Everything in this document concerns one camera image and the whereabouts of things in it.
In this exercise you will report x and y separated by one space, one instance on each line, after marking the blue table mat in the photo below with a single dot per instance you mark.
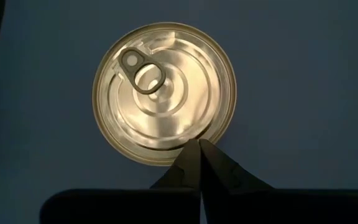
291 93

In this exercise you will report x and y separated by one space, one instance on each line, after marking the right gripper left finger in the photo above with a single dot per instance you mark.
135 205

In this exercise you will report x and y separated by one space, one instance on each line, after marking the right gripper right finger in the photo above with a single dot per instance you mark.
275 205

